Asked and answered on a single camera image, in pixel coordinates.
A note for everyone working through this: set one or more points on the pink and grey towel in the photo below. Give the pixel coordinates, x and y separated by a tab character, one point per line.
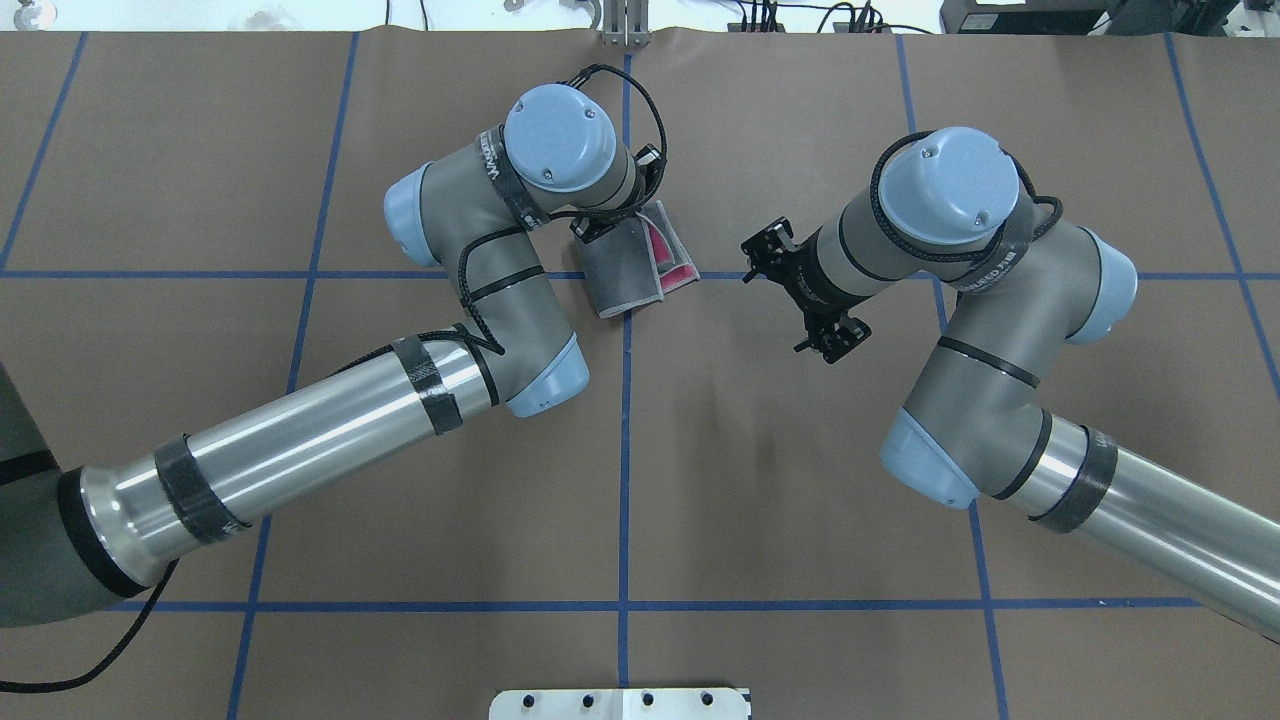
637	263

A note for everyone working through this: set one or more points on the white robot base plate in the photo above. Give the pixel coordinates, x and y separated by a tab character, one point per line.
623	703

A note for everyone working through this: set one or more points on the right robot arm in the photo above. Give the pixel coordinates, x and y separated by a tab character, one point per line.
953	203

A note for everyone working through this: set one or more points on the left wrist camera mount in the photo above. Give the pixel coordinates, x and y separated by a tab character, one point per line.
650	163

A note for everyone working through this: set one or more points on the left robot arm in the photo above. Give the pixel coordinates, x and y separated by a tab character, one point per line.
78	541

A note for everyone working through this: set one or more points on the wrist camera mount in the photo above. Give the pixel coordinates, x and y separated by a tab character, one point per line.
650	163
771	252

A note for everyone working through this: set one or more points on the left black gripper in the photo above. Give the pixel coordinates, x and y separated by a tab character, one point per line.
583	229

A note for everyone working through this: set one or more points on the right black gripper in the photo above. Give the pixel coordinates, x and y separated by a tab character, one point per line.
806	276

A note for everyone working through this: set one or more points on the aluminium frame post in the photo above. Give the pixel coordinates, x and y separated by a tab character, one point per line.
623	23

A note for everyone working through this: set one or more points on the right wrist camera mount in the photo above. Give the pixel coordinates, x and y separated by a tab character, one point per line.
771	252

